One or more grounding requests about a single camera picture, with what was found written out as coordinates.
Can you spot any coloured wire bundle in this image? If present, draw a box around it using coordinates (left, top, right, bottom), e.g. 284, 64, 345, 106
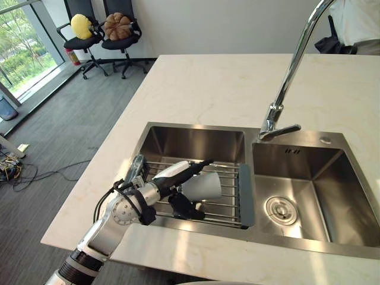
0, 154, 25, 182

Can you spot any large glass window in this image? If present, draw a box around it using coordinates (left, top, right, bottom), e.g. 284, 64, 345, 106
0, 0, 67, 104

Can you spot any chrome gooseneck faucet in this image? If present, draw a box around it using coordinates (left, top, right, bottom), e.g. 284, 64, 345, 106
257, 0, 337, 141

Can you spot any stainless double sink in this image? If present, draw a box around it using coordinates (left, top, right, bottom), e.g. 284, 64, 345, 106
130, 121, 380, 257

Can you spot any black office chair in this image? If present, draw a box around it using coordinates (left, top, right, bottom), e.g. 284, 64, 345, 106
97, 0, 149, 80
56, 0, 109, 80

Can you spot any yellow cushion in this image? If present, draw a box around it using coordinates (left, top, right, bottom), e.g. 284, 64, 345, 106
70, 14, 94, 40

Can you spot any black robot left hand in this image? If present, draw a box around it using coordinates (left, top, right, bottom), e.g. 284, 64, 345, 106
151, 158, 215, 221

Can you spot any red fire extinguisher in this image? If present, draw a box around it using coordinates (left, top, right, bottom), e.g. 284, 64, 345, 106
64, 47, 81, 67

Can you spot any grey trash bin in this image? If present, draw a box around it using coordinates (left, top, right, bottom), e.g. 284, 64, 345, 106
0, 96, 19, 121

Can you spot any round sink drain strainer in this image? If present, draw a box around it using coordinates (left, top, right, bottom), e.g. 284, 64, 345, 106
264, 195, 299, 224

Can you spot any brown pumpkin cushion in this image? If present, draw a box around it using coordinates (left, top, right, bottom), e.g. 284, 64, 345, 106
104, 12, 132, 40

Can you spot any person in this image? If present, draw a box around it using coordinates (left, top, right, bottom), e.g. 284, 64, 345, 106
329, 0, 380, 56

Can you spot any wire sink drying rack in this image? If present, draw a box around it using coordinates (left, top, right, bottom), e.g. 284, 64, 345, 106
126, 154, 255, 230

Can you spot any black floor cable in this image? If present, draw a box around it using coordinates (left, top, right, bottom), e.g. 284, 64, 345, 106
11, 159, 90, 191

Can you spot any black bag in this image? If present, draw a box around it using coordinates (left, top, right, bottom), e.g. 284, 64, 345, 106
314, 14, 357, 56

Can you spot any white cup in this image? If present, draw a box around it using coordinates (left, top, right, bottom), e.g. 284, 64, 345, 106
180, 173, 222, 201

